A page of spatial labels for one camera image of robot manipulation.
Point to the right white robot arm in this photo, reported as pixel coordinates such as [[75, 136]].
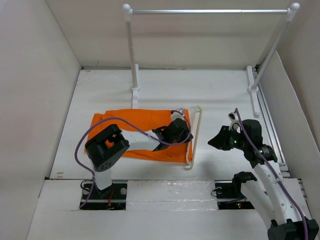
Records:
[[264, 188]]

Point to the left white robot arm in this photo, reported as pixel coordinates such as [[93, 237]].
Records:
[[109, 145]]

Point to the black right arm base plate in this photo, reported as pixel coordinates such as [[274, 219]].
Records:
[[228, 198]]

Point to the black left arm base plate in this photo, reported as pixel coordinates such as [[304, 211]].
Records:
[[113, 198]]

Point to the aluminium table edge rail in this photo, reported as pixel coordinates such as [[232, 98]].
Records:
[[272, 134]]

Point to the white clothes rack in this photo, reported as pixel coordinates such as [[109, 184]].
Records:
[[252, 81]]

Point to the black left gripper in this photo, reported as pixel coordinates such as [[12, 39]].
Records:
[[185, 133]]

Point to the wooden clothes hanger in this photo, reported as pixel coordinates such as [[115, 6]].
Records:
[[192, 145]]

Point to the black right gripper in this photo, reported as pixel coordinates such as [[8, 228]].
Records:
[[219, 140]]

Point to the orange trousers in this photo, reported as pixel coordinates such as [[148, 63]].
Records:
[[146, 120]]

